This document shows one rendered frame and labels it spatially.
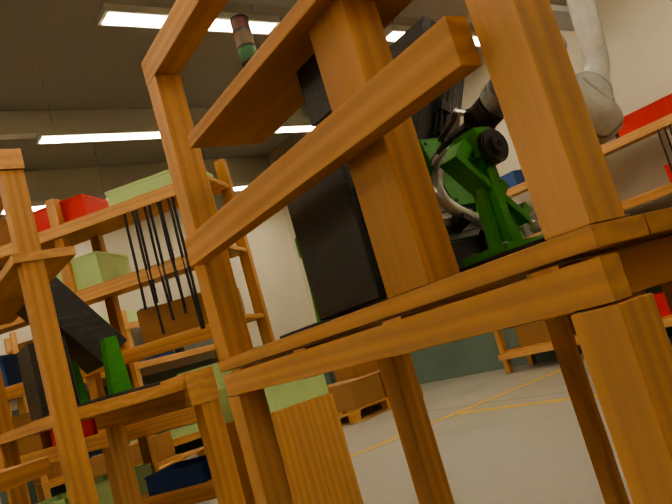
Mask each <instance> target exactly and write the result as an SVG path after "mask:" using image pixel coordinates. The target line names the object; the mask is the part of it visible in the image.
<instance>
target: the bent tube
mask: <svg viewBox="0 0 672 504"><path fill-rule="evenodd" d="M445 154H446V153H445ZM445 154H444V156H445ZM444 156H443V157H442V158H441V159H440V160H439V161H438V162H437V163H436V164H435V166H434V169H433V172H432V175H431V182H432V185H433V188H434V191H435V194H436V197H437V201H438V203H439V204H440V205H441V206H442V207H443V208H444V209H445V210H446V211H447V212H449V213H450V214H452V215H453V216H455V217H457V218H458V217H459V216H460V215H461V214H462V213H463V212H465V213H467V214H469V215H471V216H472V222H471V223H470V224H473V225H475V226H477V227H479V228H481V229H483V227H482V224H481V221H480V217H479V214H478V213H476V212H474V211H471V210H469V209H467V208H465V207H463V206H461V205H459V204H457V203H456V202H455V201H453V200H452V199H451V198H450V197H449V195H448V194H447V193H446V191H445V189H444V186H443V177H444V174H445V171H444V170H443V169H441V168H440V167H439V166H440V164H441V162H442V160H443V158H444Z"/></svg>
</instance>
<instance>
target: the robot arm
mask: <svg viewBox="0 0 672 504"><path fill-rule="evenodd" d="M567 4H568V9H569V13H570V16H571V20H572V23H573V26H574V30H575V33H576V37H577V40H578V43H579V47H580V50H581V54H582V57H583V61H584V70H583V71H579V72H577V73H575V75H576V78H577V81H578V84H579V86H580V89H581V92H582V95H583V98H584V101H585V103H586V106H587V109H588V112H589V115H590V117H591V120H592V123H593V126H594V129H595V132H596V134H597V137H598V140H599V143H600V144H604V143H606V142H608V141H609V140H610V139H611V138H613V137H614V136H615V135H616V134H617V133H618V132H619V131H620V129H621V128H622V126H623V120H624V118H623V114H622V111H621V109H620V107H619V106H618V105H617V104H616V103H615V102H614V100H615V98H614V96H613V87H612V85H611V83H610V81H609V74H610V63H609V56H608V51H607V47H606V43H605V39H604V35H603V31H602V27H601V23H600V19H599V16H598V12H597V8H596V4H595V0H567ZM461 116H463V118H464V122H463V123H462V125H461V126H459V127H458V128H457V129H456V130H455V131H454V132H452V133H451V134H450V135H449V136H448V137H446V136H447V134H448V133H449V131H450V130H451V128H452V127H453V125H454V124H455V122H456V119H457V120H458V119H460V117H461ZM503 119H504V116H503V113H502V110H501V107H500V104H499V101H498V98H497V95H496V92H495V89H494V86H493V83H492V80H491V78H490V80H489V81H488V82H487V84H486V85H485V86H484V87H483V89H482V90H481V93H480V97H479V98H478V99H477V100H476V101H475V102H474V104H473V105H472V106H471V107H470V108H468V109H466V110H465V111H464V110H459V108H458V107H454V110H453V113H452V116H451V118H450V120H449V121H448V123H447V124H446V126H445V127H444V129H443V130H442V132H441V133H440V136H439V139H438V141H439V142H441V145H440V146H439V147H438V148H437V151H436V154H437V155H436V156H435V157H434V158H433V160H432V163H431V166H432V167H433V166H434V165H435V164H436V163H437V162H438V161H439V160H440V159H441V158H442V157H443V156H444V154H445V153H446V152H447V149H449V146H450V144H452V143H453V140H454V139H456V138H458V137H459V136H461V135H462V134H464V133H465V132H467V131H469V130H471V129H472V128H474V127H486V126H489V127H490V128H492V129H495V128H496V126H497V125H498V124H499V123H500V122H501V121H502V120H503Z"/></svg>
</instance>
